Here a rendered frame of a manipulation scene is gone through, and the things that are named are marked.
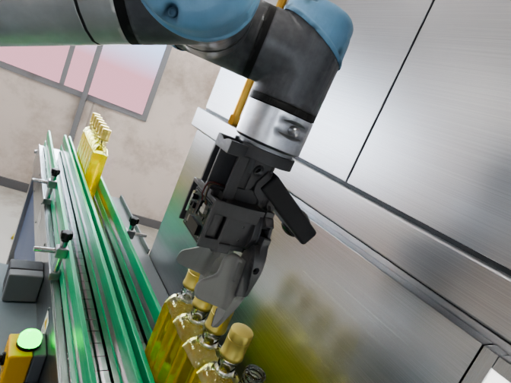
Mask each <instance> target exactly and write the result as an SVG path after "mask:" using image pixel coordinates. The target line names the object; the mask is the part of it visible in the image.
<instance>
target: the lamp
mask: <svg viewBox="0 0 511 383"><path fill-rule="evenodd" d="M42 338H43V335H42V334H41V332H40V331H39V330H37V329H35V328H29V329H26V330H24V331H23V332H21V333H20V335H19V338H18V339H17V343H16V346H17V348H18V349H19V350H21V351H24V352H31V351H34V350H37V349H38V348H39V347H40V344H41V340H42Z"/></svg>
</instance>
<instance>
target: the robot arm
mask: <svg viewBox="0 0 511 383"><path fill-rule="evenodd" d="M353 31H354V26H353V23H352V20H351V18H350V17H349V15H348V14H347V13H346V12H345V11H344V10H343V9H342V8H340V7H339V6H337V5H336V4H334V3H332V2H330V1H329V0H289V2H288V3H287V5H285V6H284V9H283V8H279V7H276V6H274V5H272V4H270V3H268V2H266V1H264V0H0V46H111V45H171V46H172V47H174V48H175V49H178V50H180V51H187V52H189V53H191V54H193V55H196V56H198V57H199V58H202V59H204V60H206V61H209V62H211V63H213V64H216V65H218V66H220V67H222V68H225V69H227V70H228V71H232V72H233V73H235V74H238V75H240V76H243V77H245V78H248V79H250V80H252V81H255V84H254V86H253V89H252V92H251V94H250V97H249V99H248V101H247V103H246V106H245V109H244V110H243V114H242V116H241V118H240V121H239V124H238V126H237V128H236V131H237V132H238V133H239V134H240V136H239V135H236V136H235V138H233V137H231V136H229V135H226V134H223V133H220V132H219V133H218V136H217V139H216V141H215V143H214V146H213V148H212V151H211V154H210V156H209V158H208V162H207V163H206V166H205V169H204V171H203V173H202V177H201V178H196V177H194V179H193V181H192V184H191V186H190V189H189V192H188V194H187V196H186V199H185V201H184V204H183V206H182V209H181V211H180V214H179V218H181V219H184V220H183V223H184V225H185V226H186V228H187V230H188V231H189V232H190V234H191V236H192V238H193V239H194V240H195V242H196V243H197V244H196V245H197V247H194V248H187V249H183V250H182V251H181V252H180V253H179V254H178V255H177V258H176V260H177V262H178V263H179V264H181V265H182V266H184V267H187V268H189V269H191V270H193V271H195V272H198V273H200V276H199V279H198V282H197V284H196V285H195V289H194V294H195V297H196V298H197V299H200V300H202V301H204V302H207V303H210V304H212V305H215V306H217V308H216V311H215V314H214V318H213V321H212V323H211V326H212V327H213V328H217V327H219V326H220V325H221V324H222V323H223V322H224V321H225V320H226V319H227V318H228V317H229V316H230V315H231V314H232V313H233V312H234V311H235V310H236V309H237V307H238V306H239V305H240V303H241V302H242V301H243V299H244V298H245V297H247V296H248V295H249V293H250V291H251V290H252V288H253V287H254V285H255V284H256V281H257V280H258V278H259V277H260V275H261V273H262V270H263V267H264V266H265V261H266V257H267V253H268V247H269V245H270V242H271V239H270V238H271V232H272V230H273V229H274V220H273V218H274V215H275V214H276V216H277V217H278V219H279V220H280V221H281V227H282V229H283V231H284V232H285V233H286V234H288V235H289V236H292V237H295V238H296V239H297V240H298V241H299V242H300V243H301V244H303V245H304V244H306V243H307V242H308V241H310V240H311V238H312V237H314V236H315V235H316V231H315V230H314V228H313V226H312V225H311V223H310V221H309V217H308V215H307V214H306V212H305V211H303V210H301V209H300V207H299V206H298V205H297V203H296V201H295V200H294V199H293V197H292V196H291V194H290V193H289V191H288V190H287V189H286V187H285V186H284V184H283V182H282V181H281V180H280V179H279V177H278V176H277V175H276V174H274V173H273V172H274V170H275V168H276V169H280V170H283V171H286V172H290V171H291V169H292V167H293V165H294V162H295V160H293V159H292V157H298V156H299V155H300V153H301V150H302V149H303V146H304V144H305V142H306V139H307V138H308V135H309V133H310V131H311V129H312V126H313V124H314V121H315V120H316V117H317V115H318V113H319V110H320V109H321V107H322V104H323V102H324V100H325V97H326V95H327V93H328V91H329V88H330V87H331V85H332V82H333V80H334V78H335V75H336V74H337V71H339V70H340V69H341V66H342V61H343V58H344V55H345V53H346V51H347V49H348V46H349V43H350V40H351V37H352V34H353ZM193 190H195V193H192V192H193ZM190 197H191V200H190V202H189V199H190ZM188 203H189V208H188V210H186V207H187V204H188ZM273 212H274V213H273ZM234 251H236V252H241V253H242V255H241V257H240V256H239V255H238V254H236V253H233V252H234Z"/></svg>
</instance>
